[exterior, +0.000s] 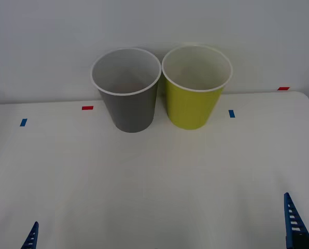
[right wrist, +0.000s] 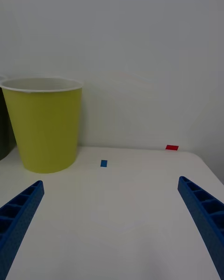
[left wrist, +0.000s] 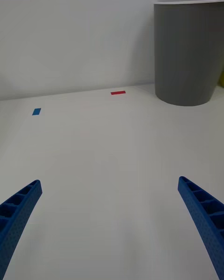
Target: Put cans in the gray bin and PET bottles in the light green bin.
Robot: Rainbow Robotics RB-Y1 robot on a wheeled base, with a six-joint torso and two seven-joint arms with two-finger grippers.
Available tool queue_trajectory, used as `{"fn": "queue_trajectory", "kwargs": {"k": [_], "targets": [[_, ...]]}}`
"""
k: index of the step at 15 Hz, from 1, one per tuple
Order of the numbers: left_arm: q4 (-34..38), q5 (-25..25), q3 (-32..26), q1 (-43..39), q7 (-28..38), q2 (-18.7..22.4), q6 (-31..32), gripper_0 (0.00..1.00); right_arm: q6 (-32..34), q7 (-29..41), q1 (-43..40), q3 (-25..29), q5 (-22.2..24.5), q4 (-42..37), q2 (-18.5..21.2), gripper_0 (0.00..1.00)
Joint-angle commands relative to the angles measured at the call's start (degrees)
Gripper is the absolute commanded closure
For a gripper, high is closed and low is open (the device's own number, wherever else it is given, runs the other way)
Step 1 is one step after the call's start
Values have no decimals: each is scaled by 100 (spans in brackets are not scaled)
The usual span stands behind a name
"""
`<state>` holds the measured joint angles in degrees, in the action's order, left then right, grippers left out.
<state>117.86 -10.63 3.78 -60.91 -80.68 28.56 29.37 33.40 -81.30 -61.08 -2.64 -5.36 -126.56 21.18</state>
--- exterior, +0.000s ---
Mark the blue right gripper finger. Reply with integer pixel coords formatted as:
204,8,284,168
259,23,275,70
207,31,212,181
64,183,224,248
283,192,309,249

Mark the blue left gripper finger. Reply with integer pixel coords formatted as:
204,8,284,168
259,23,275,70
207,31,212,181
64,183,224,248
20,221,39,249

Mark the yellow-green plastic bin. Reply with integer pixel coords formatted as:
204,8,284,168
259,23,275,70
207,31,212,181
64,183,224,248
161,44,234,131

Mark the grey plastic bin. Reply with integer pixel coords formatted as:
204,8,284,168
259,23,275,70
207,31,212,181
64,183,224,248
90,47,162,133

